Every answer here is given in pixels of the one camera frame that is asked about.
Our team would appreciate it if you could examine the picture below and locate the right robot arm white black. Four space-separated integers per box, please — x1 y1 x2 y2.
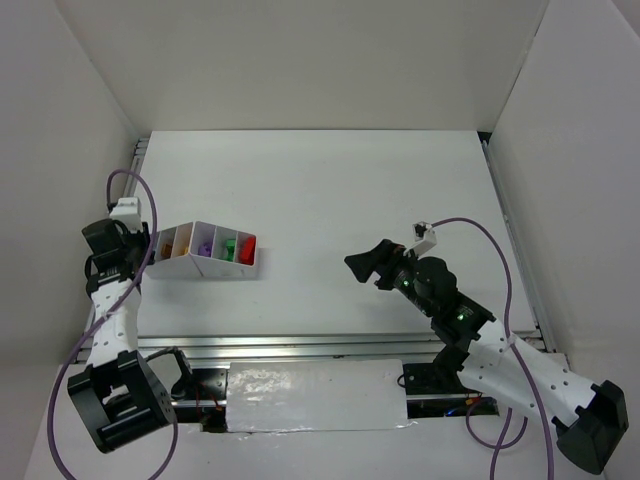
344 239 629 475

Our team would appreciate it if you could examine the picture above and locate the brown long lego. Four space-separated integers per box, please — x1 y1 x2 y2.
160 243 173 260

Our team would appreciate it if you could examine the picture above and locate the purple lego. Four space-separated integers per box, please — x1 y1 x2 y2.
197 241 213 257

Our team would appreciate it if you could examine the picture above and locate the silver foil tape panel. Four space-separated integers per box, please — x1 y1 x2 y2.
226 359 409 433

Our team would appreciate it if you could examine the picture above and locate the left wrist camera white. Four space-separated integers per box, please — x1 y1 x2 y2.
109 197 143 232

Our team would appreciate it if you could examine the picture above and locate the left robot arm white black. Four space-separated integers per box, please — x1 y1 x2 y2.
67 217 177 453

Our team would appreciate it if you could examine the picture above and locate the white divided container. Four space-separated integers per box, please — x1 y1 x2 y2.
146 222 201 280
188 221 259 280

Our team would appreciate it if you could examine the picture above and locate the aluminium front rail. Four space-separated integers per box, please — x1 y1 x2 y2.
139 333 443 360

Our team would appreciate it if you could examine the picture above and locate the green square lego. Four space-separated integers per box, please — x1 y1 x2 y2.
221 239 236 262

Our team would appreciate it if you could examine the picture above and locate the red lego brick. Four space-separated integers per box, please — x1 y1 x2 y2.
238 236 256 265

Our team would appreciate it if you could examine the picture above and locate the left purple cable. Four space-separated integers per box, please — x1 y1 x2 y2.
48 169 179 480

